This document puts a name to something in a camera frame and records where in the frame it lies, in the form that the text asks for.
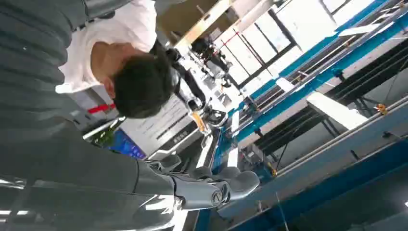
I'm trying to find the person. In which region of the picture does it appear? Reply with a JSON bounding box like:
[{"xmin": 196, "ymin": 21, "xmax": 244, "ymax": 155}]
[{"xmin": 55, "ymin": 0, "xmax": 180, "ymax": 119}]

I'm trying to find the black silver background robot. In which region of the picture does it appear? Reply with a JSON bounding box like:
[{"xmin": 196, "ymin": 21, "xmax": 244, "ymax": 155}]
[{"xmin": 165, "ymin": 37, "xmax": 231, "ymax": 129}]

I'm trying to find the blue display screen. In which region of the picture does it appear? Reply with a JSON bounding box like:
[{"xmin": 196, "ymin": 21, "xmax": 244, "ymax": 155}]
[{"xmin": 107, "ymin": 128, "xmax": 147, "ymax": 160}]

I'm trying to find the red tape strip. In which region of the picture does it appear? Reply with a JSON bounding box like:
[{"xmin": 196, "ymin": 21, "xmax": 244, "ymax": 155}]
[{"xmin": 87, "ymin": 103, "xmax": 116, "ymax": 115}]

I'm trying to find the large white box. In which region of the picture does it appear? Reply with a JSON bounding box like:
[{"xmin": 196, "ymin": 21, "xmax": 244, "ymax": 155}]
[{"xmin": 306, "ymin": 91, "xmax": 368, "ymax": 131}]

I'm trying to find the blue grey bench frame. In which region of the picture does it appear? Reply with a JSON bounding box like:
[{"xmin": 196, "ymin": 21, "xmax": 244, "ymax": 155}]
[{"xmin": 194, "ymin": 95, "xmax": 408, "ymax": 231}]

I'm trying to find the black framed window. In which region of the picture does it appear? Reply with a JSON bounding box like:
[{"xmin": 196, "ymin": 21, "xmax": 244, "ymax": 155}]
[{"xmin": 214, "ymin": 9, "xmax": 298, "ymax": 90}]

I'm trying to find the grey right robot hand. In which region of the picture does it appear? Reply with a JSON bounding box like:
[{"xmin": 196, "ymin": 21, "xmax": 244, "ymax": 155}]
[{"xmin": 0, "ymin": 118, "xmax": 260, "ymax": 231}]

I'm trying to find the blue framed conveyor line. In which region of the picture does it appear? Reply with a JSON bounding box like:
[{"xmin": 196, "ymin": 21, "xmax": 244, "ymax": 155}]
[{"xmin": 210, "ymin": 0, "xmax": 408, "ymax": 174}]

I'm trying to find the small white box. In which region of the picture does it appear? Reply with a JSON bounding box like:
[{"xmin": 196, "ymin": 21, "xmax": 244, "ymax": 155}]
[{"xmin": 275, "ymin": 77, "xmax": 296, "ymax": 93}]

